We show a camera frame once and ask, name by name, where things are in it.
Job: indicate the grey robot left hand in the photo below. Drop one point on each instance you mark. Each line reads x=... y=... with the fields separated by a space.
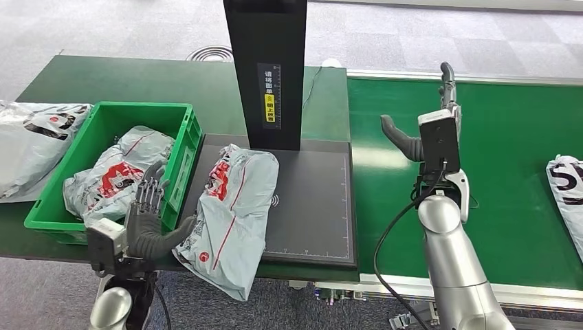
x=143 y=234

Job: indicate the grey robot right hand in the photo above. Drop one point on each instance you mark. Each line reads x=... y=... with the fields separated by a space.
x=407 y=143

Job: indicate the grey package with red print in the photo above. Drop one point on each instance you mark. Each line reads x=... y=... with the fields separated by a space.
x=132 y=150
x=232 y=218

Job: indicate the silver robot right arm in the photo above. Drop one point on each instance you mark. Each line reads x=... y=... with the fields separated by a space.
x=451 y=259

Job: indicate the green conveyor belt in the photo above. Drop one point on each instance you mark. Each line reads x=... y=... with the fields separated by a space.
x=510 y=145

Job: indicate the black inbound scanner machine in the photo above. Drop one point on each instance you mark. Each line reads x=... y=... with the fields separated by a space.
x=309 y=205

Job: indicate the white package with black print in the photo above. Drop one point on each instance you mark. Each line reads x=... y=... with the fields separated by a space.
x=27 y=155

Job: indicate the white package with black letters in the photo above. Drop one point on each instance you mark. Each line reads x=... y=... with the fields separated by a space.
x=567 y=191

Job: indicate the small white round plug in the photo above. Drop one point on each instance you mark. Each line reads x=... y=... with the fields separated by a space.
x=331 y=63

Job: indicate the green plastic crate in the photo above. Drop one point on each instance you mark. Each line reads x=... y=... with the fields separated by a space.
x=109 y=116

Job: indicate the black and yellow label sticker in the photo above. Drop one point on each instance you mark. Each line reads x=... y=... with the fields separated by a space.
x=269 y=98

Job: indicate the round metal floor vent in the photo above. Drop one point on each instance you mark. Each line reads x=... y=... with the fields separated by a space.
x=209 y=54

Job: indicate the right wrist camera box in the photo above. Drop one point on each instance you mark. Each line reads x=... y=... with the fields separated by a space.
x=439 y=143

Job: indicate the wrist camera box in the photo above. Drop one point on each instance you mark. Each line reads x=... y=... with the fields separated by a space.
x=104 y=246
x=439 y=143

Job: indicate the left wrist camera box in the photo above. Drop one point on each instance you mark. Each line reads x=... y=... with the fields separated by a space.
x=104 y=246

